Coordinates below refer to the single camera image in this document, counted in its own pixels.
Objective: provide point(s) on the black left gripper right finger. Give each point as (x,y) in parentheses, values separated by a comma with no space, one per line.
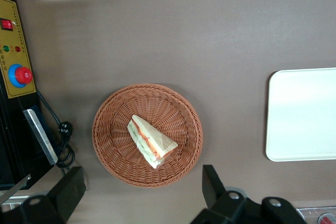
(212,187)

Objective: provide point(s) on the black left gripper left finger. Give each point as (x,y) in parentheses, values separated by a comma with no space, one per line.
(69,187)

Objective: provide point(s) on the triangular sandwich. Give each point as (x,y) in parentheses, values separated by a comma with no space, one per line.
(149,134)

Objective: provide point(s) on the round brown wicker basket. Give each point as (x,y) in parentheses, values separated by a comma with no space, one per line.
(118,108)

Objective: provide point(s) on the beige rectangular plastic tray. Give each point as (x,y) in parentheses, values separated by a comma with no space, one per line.
(302,113)

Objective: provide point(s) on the clear acrylic bottle rack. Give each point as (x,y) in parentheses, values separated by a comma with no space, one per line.
(309,211)

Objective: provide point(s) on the red cola bottle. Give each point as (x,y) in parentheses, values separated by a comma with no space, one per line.
(326,219)

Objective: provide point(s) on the black sealing machine yellow panel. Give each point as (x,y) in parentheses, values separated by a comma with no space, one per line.
(15,37)

